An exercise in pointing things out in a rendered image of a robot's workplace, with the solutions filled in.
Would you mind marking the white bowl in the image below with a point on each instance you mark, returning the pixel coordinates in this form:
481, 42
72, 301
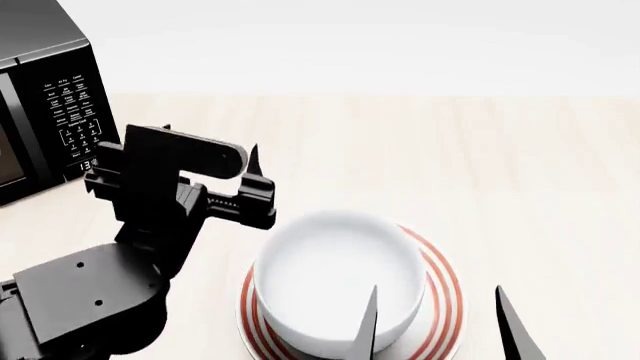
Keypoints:
340, 277

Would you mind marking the black microwave oven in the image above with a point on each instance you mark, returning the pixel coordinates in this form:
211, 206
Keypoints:
45, 56

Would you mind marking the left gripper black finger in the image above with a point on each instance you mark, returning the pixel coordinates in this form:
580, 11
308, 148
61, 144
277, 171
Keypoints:
105, 168
257, 198

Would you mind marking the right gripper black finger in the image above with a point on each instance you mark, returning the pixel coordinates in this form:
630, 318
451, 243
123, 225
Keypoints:
515, 333
367, 330

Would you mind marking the black gripper camera mount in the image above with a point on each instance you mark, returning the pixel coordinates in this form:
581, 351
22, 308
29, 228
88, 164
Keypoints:
200, 153

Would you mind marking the red striped white plate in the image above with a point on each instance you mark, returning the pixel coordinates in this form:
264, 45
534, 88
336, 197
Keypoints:
440, 307

